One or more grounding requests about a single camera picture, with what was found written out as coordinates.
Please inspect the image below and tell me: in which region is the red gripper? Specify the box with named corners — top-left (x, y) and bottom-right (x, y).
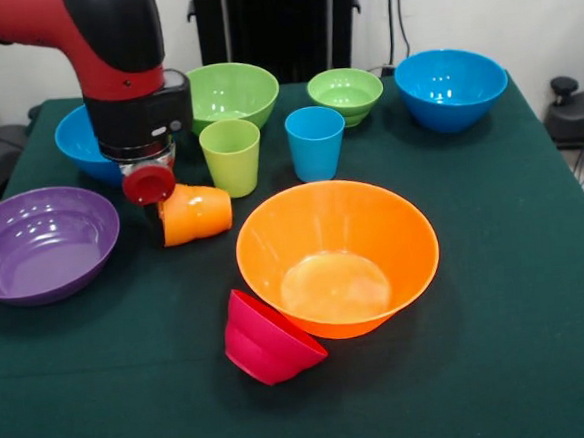
top-left (119, 159), bottom-right (183, 251)

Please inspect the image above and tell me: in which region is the orange plastic cup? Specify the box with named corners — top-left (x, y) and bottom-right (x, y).
top-left (155, 179), bottom-right (237, 249)

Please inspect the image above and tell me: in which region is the green plastic cup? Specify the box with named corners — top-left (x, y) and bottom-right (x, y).
top-left (196, 117), bottom-right (266, 202)

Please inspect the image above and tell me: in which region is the small pink-red bowl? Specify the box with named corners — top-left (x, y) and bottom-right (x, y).
top-left (220, 282), bottom-right (331, 390)

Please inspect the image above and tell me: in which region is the large yellow-orange bowl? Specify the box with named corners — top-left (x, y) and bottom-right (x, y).
top-left (231, 172), bottom-right (446, 348)

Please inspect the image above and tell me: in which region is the blue plastic bowl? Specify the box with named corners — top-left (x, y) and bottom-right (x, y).
top-left (52, 103), bottom-right (126, 191)
top-left (392, 45), bottom-right (512, 138)

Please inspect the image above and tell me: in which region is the purple shallow bowl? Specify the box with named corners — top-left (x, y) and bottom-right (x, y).
top-left (0, 181), bottom-right (127, 310)

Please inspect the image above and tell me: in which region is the large green bowl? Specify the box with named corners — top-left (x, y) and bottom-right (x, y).
top-left (184, 58), bottom-right (284, 137)

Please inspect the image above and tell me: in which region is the blue plastic cup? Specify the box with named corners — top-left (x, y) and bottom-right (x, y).
top-left (282, 103), bottom-right (350, 185)

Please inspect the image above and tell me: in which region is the small green bowl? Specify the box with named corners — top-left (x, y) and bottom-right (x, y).
top-left (305, 64), bottom-right (388, 132)

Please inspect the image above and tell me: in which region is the dark green tablecloth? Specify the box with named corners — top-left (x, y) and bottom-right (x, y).
top-left (0, 60), bottom-right (584, 438)

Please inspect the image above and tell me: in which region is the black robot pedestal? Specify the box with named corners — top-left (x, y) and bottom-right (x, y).
top-left (185, 0), bottom-right (364, 92)

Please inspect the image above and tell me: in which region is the black wall cable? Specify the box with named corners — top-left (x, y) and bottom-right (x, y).
top-left (385, 0), bottom-right (412, 59)

